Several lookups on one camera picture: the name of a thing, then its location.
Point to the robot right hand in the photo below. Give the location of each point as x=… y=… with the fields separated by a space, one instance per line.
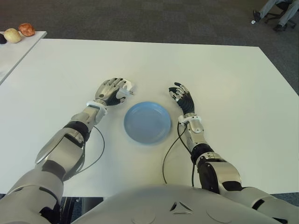
x=187 y=103

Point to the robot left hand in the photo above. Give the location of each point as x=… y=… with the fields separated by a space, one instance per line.
x=106 y=91

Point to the white charger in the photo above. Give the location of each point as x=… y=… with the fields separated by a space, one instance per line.
x=128 y=85

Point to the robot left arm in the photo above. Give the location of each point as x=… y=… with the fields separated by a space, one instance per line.
x=58 y=149

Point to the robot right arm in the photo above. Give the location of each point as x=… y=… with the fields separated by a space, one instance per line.
x=217 y=170

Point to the blue plate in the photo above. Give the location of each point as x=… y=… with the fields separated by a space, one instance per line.
x=148 y=122

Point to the white side table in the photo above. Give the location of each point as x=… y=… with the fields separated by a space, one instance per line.
x=16 y=53

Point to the red-brown fruit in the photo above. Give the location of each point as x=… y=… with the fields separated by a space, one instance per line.
x=26 y=29

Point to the grey robot torso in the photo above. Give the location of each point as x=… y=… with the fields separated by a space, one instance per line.
x=168 y=205

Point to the pale yellow fruit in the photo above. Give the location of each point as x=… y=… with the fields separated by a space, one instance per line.
x=12 y=35

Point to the small black object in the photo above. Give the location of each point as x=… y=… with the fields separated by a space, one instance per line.
x=2 y=39

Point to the black office chair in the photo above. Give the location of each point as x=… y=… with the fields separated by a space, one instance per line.
x=271 y=16

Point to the seated person in grey trousers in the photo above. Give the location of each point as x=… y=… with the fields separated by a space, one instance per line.
x=286 y=14

